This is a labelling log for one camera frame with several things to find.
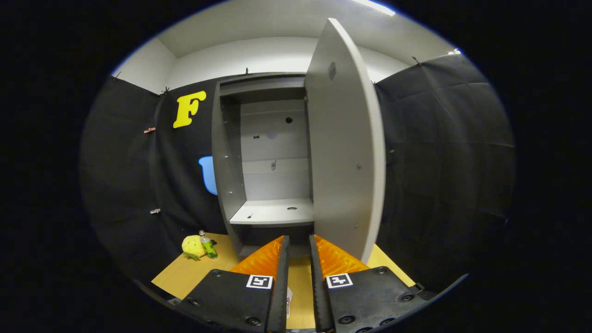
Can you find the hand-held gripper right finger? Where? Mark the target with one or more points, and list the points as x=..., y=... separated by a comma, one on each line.
x=319, y=296

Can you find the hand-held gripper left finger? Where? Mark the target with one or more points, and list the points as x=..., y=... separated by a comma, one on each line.
x=280, y=286

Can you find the white shoe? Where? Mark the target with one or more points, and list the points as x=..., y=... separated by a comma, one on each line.
x=289, y=300

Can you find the grey shoe cabinet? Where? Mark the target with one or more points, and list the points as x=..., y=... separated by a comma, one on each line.
x=277, y=185

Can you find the beige shoe cabinet door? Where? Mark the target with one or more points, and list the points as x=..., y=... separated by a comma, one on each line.
x=347, y=138

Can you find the green plastic bottle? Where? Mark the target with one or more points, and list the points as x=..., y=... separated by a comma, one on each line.
x=208, y=246

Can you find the yellow plush toy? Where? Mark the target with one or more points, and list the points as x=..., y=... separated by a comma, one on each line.
x=192, y=246

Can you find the black backdrop cloth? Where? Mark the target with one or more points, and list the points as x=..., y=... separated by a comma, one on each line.
x=439, y=162

